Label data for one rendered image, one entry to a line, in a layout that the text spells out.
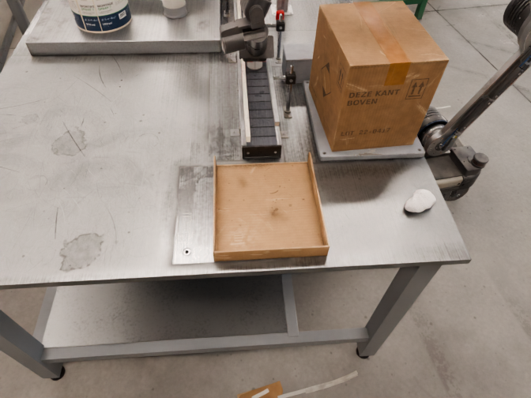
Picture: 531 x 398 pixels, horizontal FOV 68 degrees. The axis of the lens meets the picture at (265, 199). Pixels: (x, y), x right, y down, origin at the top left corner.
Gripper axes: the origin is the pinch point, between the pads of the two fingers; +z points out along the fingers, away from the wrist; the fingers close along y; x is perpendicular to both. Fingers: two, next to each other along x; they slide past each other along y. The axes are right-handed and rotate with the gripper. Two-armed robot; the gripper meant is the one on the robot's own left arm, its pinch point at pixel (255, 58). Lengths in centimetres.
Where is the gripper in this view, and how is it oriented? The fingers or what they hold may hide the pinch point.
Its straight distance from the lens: 131.2
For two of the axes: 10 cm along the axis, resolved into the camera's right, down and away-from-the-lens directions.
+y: -10.0, 0.3, -0.6
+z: -0.6, 0.0, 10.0
